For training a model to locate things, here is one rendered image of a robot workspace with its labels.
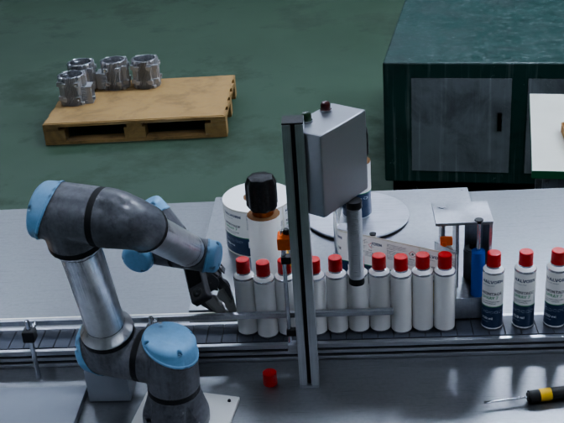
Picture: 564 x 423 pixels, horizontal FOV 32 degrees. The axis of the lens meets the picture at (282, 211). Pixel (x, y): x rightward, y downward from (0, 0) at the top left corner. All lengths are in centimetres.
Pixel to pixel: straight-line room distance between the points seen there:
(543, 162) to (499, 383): 133
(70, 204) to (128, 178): 368
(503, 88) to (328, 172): 282
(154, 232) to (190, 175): 360
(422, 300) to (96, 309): 79
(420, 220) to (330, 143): 95
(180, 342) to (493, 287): 76
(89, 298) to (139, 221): 26
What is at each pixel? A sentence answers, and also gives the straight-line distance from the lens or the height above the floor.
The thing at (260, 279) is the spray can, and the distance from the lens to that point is 236.
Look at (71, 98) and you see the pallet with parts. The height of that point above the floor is 19.
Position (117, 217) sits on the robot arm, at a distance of 184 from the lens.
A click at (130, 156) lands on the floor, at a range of 583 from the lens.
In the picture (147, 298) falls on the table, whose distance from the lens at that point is 276.
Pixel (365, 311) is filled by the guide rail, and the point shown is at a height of 96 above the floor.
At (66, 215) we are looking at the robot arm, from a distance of 187.
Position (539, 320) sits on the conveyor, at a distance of 251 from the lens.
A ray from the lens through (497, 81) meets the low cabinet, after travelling 481.
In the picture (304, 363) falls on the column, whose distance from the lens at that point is 231.
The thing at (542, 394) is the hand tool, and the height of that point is 85.
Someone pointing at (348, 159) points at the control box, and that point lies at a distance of 212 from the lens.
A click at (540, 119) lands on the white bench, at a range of 390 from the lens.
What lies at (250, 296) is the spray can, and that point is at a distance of 240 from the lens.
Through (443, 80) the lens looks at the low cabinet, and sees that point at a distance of 482.
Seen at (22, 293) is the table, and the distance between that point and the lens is 290.
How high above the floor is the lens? 225
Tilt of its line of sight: 27 degrees down
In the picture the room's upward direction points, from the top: 4 degrees counter-clockwise
